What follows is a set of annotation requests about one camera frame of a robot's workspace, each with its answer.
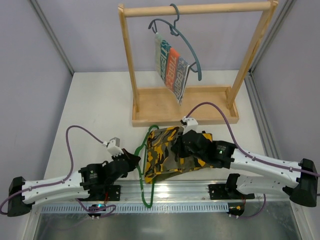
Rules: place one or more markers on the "slotted grey cable duct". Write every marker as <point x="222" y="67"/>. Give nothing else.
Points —
<point x="139" y="208"/>

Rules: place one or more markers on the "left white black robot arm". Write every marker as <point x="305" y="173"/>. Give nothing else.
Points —
<point x="94" y="182"/>

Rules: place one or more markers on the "camouflage yellow green trousers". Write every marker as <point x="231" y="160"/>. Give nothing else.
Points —
<point x="161" y="161"/>

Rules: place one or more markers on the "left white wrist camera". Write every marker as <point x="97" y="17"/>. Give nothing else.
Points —
<point x="113" y="147"/>

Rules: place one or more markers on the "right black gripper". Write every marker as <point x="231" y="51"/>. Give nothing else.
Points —
<point x="185" y="144"/>

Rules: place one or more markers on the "wooden clothes rack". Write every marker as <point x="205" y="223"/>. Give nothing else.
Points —
<point x="156" y="105"/>

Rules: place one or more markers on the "patterned folded garment on hanger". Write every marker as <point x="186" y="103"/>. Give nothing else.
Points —
<point x="171" y="67"/>

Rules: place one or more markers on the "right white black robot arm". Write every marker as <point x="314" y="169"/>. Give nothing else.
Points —
<point x="297" y="180"/>

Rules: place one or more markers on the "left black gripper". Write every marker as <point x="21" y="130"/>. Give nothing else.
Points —
<point x="127" y="161"/>

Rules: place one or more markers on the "blue plastic hanger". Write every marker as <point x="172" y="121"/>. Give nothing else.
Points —
<point x="195" y="67"/>

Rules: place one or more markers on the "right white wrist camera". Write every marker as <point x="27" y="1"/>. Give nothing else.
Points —
<point x="189" y="124"/>

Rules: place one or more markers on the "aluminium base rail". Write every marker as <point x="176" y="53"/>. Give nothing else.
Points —
<point x="162" y="192"/>

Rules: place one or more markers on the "green wire hanger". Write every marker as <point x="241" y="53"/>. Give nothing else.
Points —
<point x="143" y="146"/>

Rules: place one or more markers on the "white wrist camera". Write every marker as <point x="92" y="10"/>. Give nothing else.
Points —
<point x="113" y="147"/>
<point x="189" y="124"/>

